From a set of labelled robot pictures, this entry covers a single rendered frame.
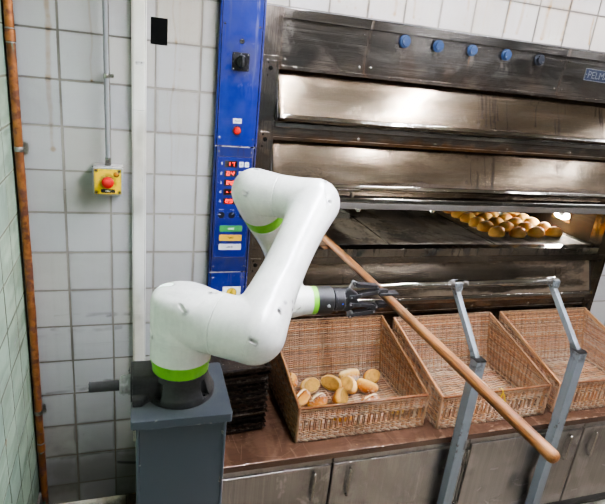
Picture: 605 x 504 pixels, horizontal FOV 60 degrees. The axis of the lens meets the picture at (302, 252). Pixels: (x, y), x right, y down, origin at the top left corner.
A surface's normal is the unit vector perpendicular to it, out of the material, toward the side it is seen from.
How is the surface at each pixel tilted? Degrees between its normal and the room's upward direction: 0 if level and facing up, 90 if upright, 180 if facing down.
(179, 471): 90
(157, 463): 90
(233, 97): 90
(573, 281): 70
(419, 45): 90
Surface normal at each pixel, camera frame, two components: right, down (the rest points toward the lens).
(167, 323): -0.31, 0.26
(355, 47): 0.29, 0.38
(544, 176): 0.32, 0.00
